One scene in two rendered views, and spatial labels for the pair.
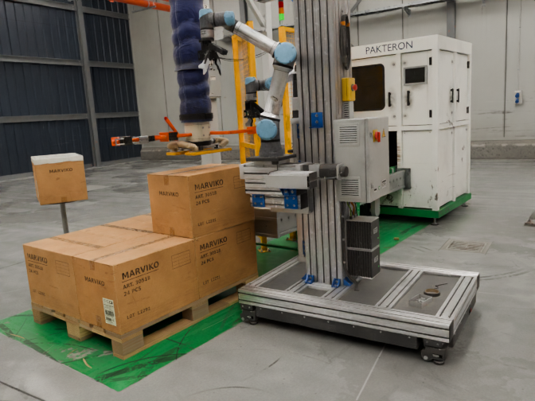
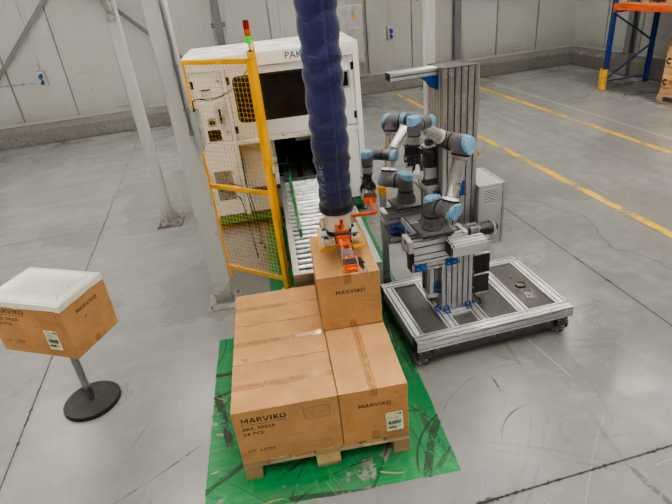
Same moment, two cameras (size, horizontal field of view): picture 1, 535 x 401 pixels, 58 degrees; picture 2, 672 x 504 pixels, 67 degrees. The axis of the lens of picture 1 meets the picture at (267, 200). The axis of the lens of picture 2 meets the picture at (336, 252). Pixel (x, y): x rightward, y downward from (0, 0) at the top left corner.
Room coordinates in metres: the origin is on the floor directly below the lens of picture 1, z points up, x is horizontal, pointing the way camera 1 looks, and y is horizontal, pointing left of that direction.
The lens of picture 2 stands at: (1.16, 2.56, 2.59)
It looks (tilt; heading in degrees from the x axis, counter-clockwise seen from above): 28 degrees down; 316
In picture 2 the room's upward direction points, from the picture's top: 6 degrees counter-clockwise
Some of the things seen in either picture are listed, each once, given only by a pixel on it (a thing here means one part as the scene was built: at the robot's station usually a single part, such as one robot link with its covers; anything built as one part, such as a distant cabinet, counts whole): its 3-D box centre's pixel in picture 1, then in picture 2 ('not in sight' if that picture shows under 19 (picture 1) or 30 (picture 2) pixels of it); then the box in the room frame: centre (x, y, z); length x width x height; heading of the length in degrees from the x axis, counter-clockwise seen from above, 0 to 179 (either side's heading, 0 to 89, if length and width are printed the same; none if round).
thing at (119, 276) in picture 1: (146, 258); (312, 357); (3.27, 0.86, 0.34); 1.20 x 1.00 x 0.40; 142
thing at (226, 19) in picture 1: (224, 19); (423, 121); (2.82, 0.17, 1.82); 0.11 x 0.11 x 0.08; 83
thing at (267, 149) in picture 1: (271, 147); (432, 220); (2.92, -0.04, 1.09); 0.15 x 0.15 x 0.10
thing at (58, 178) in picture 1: (58, 177); (53, 311); (4.56, 1.95, 0.82); 0.60 x 0.40 x 0.40; 27
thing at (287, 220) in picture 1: (353, 196); (353, 214); (4.33, -0.77, 0.50); 2.31 x 0.05 x 0.19; 142
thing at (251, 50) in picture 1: (248, 139); (237, 182); (4.85, 0.15, 1.05); 0.87 x 0.10 x 2.10; 14
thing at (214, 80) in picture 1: (212, 81); (198, 130); (4.77, 0.46, 1.62); 0.20 x 0.05 x 0.30; 142
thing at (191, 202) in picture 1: (203, 197); (344, 277); (3.32, 0.44, 0.74); 0.60 x 0.40 x 0.40; 140
